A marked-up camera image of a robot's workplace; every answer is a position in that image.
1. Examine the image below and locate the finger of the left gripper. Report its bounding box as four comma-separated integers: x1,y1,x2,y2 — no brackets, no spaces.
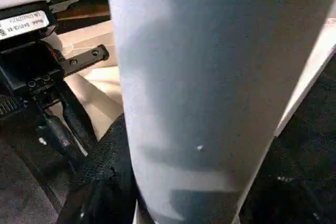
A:
36,113,89,175
61,82,99,153

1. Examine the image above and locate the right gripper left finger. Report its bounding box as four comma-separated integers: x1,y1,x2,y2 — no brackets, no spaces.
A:
56,113,140,224

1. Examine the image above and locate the black work mat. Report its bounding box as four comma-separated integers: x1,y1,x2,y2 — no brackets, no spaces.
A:
0,50,336,224

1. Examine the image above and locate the white plastic table leg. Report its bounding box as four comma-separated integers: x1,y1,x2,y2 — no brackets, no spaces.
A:
104,0,336,224

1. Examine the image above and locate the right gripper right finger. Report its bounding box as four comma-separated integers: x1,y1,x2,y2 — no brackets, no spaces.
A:
240,129,336,224

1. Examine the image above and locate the white plastic table top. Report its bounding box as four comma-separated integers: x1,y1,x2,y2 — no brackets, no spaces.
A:
54,16,336,142

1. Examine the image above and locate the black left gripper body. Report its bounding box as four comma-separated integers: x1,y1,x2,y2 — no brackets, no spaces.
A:
0,1,110,124

